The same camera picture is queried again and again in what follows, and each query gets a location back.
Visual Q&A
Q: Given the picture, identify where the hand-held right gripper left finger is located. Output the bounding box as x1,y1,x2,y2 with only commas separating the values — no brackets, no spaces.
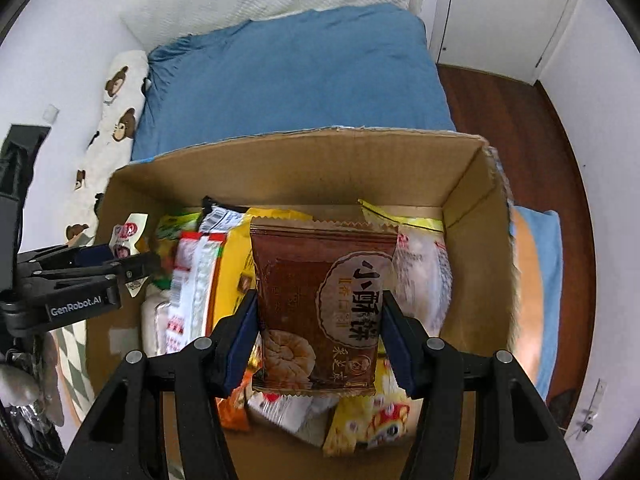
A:
57,290,258,480

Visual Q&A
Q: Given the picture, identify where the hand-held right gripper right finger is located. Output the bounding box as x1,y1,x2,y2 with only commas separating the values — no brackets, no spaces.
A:
382,292,581,480

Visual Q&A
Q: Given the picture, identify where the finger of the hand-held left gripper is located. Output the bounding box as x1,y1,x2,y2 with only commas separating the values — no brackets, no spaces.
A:
17,242,118,268
30,252,162,285

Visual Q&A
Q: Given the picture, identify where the small white face-print packet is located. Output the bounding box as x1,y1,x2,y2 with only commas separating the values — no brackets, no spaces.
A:
111,212,151,302

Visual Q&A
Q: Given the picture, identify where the small green yellow packet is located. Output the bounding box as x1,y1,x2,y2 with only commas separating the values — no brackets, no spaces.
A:
154,211,203,261

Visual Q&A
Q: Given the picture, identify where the translucent yellow cake packet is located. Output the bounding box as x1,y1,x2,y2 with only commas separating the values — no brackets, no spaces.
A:
359,199,454,337

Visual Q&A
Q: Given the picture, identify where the brown pastry packet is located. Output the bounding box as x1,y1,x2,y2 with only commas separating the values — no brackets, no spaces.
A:
249,216,399,399

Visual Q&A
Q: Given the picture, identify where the cardboard box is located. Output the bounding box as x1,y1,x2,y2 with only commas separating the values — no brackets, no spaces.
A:
82,127,521,480

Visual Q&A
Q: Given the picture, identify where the red white long packet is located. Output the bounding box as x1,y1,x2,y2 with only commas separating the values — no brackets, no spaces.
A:
165,231,227,357

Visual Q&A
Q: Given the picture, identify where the green white checkered mat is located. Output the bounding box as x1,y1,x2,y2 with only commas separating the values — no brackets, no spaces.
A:
52,320,96,414

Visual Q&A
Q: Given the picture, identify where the orange snack packet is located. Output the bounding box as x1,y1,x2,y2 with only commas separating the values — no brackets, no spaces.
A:
217,372,252,432

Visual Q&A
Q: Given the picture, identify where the plain yellow snack packet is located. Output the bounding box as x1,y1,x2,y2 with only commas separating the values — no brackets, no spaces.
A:
214,207,313,323

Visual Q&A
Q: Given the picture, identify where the yellow panda snack packet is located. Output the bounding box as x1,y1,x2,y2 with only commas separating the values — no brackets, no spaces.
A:
322,355,417,457

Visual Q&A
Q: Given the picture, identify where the white plastic bag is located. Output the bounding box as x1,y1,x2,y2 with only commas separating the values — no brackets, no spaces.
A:
0,347,66,456

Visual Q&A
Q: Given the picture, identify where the black white snack packet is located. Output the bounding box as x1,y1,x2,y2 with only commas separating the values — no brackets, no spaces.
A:
200,196,247,235

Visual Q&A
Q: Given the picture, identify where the white red-print snack packet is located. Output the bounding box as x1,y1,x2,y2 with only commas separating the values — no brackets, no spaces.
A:
247,391,342,447

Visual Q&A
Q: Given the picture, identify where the orange cushion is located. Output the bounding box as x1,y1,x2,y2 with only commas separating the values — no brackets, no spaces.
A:
511,207,544,386

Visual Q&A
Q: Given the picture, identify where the bear print pillow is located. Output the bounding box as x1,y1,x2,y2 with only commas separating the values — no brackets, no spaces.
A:
65,50,151,247

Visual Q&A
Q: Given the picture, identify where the light blue cloth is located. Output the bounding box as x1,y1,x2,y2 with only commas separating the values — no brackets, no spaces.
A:
509,205,564,397

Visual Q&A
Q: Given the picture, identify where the blue bed sheet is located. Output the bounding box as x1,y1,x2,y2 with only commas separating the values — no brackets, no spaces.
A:
131,4,457,164

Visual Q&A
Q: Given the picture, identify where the white wardrobe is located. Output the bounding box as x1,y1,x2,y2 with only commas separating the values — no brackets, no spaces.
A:
425,0,585,84

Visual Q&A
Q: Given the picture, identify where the white wall bracket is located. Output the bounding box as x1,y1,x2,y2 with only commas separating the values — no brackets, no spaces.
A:
580,379,609,442

